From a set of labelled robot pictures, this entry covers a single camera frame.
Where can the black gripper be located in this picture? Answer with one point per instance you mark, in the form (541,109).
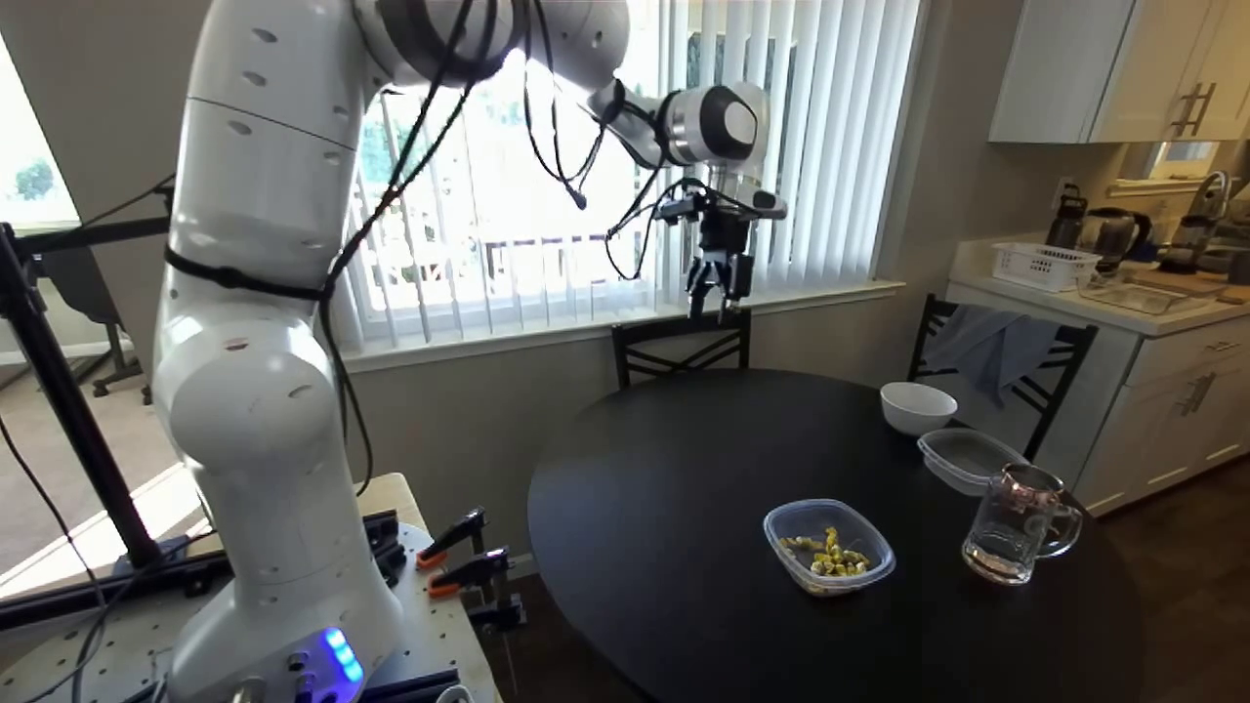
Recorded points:
(725,235)

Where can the clear lunch box with candy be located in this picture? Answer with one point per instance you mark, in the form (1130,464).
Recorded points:
(785,551)

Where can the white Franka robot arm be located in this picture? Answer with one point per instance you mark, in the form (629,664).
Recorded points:
(260,327)

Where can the yellow candy pile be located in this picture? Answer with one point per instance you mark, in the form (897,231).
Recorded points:
(834,551)

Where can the black wooden chair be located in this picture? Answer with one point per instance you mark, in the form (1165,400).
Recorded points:
(679,327)

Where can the white vertical window blinds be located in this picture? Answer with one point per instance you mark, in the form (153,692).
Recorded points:
(834,131)

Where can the white ceramic bowl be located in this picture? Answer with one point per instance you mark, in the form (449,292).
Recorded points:
(919,409)

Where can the blue-grey cloth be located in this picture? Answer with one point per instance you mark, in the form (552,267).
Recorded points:
(998,348)

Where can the empty clear plastic container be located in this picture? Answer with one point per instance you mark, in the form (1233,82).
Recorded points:
(971,459)

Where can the white plastic basket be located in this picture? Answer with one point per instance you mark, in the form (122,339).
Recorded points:
(1039,265)

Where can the dark bottle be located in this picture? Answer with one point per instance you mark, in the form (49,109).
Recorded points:
(1065,218)

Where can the black chair with cloth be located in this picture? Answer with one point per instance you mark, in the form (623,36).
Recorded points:
(1074,352)

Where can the black orange-tipped clamp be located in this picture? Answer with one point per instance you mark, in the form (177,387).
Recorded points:
(471,571)
(455,532)

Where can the clear glass mug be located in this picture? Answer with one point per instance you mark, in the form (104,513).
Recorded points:
(1010,532)

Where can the black kettle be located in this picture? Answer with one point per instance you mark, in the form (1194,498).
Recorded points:
(1113,235)

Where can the white upper cabinet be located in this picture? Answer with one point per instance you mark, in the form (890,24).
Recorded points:
(1069,63)

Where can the robot mounting table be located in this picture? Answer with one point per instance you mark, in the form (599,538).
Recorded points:
(429,640)

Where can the white kitchen counter cabinet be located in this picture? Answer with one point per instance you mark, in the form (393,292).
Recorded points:
(1172,394)

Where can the black camera tripod stand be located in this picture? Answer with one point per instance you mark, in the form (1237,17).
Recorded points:
(65,403)

